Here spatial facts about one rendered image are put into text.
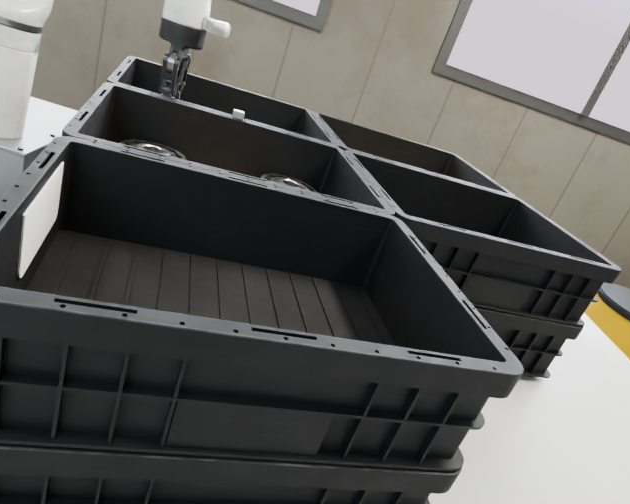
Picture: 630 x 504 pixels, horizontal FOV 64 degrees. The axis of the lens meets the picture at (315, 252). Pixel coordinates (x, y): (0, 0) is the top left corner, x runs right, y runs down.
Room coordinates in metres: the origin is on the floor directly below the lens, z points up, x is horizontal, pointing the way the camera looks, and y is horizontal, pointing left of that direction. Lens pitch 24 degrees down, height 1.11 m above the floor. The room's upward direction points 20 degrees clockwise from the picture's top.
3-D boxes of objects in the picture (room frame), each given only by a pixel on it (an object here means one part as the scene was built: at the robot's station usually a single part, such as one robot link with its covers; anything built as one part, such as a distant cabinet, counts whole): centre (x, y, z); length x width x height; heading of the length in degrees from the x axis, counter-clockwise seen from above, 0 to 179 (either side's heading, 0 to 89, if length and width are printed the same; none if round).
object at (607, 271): (0.83, -0.22, 0.92); 0.40 x 0.30 x 0.02; 110
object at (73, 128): (0.69, 0.15, 0.92); 0.40 x 0.30 x 0.02; 110
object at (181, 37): (0.89, 0.34, 1.00); 0.08 x 0.08 x 0.09
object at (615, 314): (1.80, -1.24, 0.29); 0.36 x 0.36 x 0.58
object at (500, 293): (0.83, -0.22, 0.87); 0.40 x 0.30 x 0.11; 110
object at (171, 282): (0.41, 0.05, 0.87); 0.40 x 0.30 x 0.11; 110
